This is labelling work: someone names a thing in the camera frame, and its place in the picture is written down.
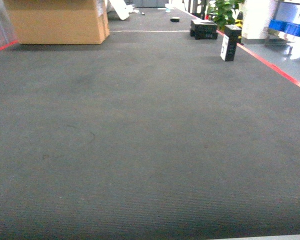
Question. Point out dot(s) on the small black round device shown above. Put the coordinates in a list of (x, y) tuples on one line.
[(175, 19)]

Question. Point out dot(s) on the black flat boxes stack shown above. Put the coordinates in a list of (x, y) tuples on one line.
[(203, 29)]

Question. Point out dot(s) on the white leaning board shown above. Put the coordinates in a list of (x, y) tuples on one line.
[(120, 7)]

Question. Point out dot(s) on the black upright box white label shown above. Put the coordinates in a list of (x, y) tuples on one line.
[(231, 37)]

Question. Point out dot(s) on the green potted plant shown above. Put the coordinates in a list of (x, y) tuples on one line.
[(224, 12)]

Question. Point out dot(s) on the large cardboard box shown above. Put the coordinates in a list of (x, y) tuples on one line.
[(58, 22)]

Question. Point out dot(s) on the blue bins on far rack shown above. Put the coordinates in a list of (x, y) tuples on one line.
[(286, 27)]

